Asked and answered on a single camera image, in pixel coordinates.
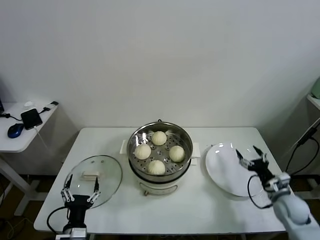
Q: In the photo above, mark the steel steamer basket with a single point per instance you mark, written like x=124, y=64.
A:
x=160, y=152

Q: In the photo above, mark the black smartphone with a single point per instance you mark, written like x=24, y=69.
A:
x=31, y=118

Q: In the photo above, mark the white side table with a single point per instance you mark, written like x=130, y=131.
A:
x=15, y=145

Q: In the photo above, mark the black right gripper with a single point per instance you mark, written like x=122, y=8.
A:
x=260, y=167

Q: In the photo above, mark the white electric cooker base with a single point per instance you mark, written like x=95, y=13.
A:
x=155, y=186

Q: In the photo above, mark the small white case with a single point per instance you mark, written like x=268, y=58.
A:
x=28, y=104

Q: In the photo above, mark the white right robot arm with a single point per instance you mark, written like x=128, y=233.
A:
x=290, y=210

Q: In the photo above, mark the white round plate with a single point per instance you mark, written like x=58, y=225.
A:
x=220, y=165

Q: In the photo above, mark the blue computer mouse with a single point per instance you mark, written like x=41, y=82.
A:
x=15, y=130

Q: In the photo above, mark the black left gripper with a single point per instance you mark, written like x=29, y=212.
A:
x=77, y=205

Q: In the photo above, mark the glass pot lid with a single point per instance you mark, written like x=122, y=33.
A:
x=88, y=175

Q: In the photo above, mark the white steamed baozi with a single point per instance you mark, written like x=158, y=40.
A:
x=142, y=152
x=177, y=153
x=159, y=138
x=156, y=167

